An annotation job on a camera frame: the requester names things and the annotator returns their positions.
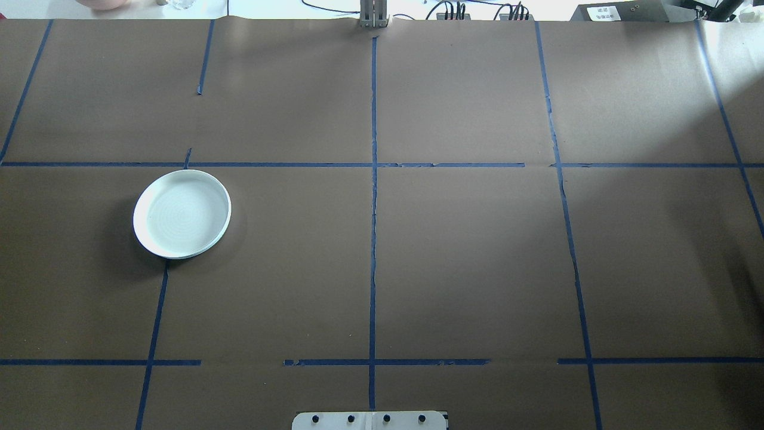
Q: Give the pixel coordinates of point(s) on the aluminium corner post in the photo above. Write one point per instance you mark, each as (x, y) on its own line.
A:
(374, 13)

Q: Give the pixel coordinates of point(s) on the black box with white label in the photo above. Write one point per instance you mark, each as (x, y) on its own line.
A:
(632, 12)

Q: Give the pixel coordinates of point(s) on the clear glass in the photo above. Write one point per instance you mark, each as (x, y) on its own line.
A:
(182, 3)

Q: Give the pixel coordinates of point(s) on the white round plate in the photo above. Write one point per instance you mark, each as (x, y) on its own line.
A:
(182, 212)

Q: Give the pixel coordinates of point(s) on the light blue round plate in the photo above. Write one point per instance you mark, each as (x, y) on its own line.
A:
(215, 244)

